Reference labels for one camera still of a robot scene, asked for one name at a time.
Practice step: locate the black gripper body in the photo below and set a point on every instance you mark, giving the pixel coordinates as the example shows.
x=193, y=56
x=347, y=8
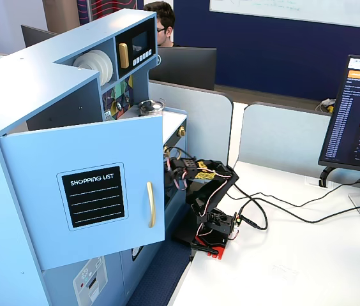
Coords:
x=174, y=166

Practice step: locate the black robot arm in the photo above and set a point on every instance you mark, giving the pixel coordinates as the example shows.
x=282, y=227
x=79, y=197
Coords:
x=221, y=181

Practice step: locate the gold stove knob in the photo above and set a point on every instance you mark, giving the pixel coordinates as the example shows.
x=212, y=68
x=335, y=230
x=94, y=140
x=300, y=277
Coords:
x=182, y=131
x=167, y=151

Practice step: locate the grey desk divider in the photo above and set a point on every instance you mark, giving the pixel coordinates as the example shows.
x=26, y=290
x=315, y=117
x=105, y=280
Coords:
x=205, y=121
x=282, y=140

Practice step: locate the steel toy pot with lid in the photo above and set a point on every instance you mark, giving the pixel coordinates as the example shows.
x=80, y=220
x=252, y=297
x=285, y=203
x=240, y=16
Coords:
x=150, y=107

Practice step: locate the steel toy ladle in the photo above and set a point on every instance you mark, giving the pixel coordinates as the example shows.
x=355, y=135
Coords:
x=118, y=106

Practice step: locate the white slotted toy spatula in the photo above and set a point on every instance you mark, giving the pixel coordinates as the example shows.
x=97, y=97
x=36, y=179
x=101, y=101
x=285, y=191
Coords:
x=108, y=116

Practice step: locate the red black table clamp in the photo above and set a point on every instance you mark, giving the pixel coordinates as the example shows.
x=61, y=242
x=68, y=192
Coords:
x=216, y=250

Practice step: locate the black monitor rear side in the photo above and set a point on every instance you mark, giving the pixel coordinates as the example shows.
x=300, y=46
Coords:
x=186, y=67

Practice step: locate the white toy plate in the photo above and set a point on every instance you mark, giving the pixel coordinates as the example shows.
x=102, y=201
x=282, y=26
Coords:
x=85, y=62
x=105, y=68
x=111, y=68

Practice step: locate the blue shopping list door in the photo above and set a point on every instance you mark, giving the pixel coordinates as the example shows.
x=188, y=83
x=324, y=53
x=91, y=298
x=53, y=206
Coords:
x=39, y=207

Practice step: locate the black toy microwave door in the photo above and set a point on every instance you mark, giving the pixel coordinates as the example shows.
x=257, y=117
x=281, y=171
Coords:
x=141, y=28

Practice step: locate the dark-haired person with glasses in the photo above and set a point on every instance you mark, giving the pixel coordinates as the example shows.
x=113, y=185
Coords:
x=164, y=19

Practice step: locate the yellow white small item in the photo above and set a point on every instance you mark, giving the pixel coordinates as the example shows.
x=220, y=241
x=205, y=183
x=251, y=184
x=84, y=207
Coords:
x=328, y=105

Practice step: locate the navy panel pink lines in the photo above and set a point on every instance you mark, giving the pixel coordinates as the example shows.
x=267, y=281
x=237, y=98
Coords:
x=109, y=8

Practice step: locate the blue toy kitchen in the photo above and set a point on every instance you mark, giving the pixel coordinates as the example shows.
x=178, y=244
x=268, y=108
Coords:
x=23, y=79

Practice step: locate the lit computer monitor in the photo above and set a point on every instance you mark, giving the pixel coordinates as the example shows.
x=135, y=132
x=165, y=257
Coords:
x=358, y=111

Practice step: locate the dark monitor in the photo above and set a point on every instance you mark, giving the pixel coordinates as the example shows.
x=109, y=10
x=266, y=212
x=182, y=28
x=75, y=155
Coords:
x=34, y=36

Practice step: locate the white whiteboard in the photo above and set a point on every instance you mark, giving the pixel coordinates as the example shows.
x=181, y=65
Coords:
x=295, y=9

